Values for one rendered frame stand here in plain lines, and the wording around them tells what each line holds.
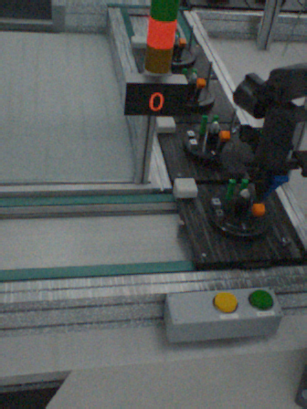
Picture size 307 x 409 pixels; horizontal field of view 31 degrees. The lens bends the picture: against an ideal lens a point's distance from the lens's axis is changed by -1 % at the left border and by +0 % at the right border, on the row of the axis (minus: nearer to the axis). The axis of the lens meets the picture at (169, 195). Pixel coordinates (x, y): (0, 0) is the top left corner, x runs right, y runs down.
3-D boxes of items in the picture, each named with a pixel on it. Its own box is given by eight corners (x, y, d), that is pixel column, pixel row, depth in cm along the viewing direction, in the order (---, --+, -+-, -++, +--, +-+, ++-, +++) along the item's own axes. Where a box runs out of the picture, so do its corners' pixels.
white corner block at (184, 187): (195, 204, 123) (198, 190, 121) (175, 204, 122) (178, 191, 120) (191, 191, 127) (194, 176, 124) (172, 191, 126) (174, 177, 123)
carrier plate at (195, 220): (307, 263, 113) (310, 256, 112) (195, 269, 108) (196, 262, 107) (270, 189, 131) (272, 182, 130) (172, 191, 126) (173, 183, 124)
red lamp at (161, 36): (175, 49, 100) (179, 24, 97) (148, 48, 99) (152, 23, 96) (171, 37, 104) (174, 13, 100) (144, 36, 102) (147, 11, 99)
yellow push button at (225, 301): (238, 314, 100) (239, 307, 99) (217, 316, 100) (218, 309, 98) (231, 297, 103) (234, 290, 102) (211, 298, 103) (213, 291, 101)
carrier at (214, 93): (239, 129, 150) (249, 88, 142) (153, 128, 145) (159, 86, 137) (217, 85, 168) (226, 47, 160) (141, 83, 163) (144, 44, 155)
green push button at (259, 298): (273, 311, 102) (275, 305, 101) (252, 313, 101) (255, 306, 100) (266, 295, 105) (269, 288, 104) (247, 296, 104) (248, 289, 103)
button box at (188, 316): (276, 334, 104) (284, 314, 101) (168, 343, 100) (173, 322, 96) (265, 305, 110) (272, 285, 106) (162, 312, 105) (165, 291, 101)
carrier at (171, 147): (268, 185, 132) (281, 142, 124) (171, 187, 127) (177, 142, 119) (240, 129, 150) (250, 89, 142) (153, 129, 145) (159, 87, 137)
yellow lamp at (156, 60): (172, 74, 103) (175, 50, 100) (145, 73, 102) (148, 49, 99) (167, 62, 107) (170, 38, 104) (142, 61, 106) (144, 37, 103)
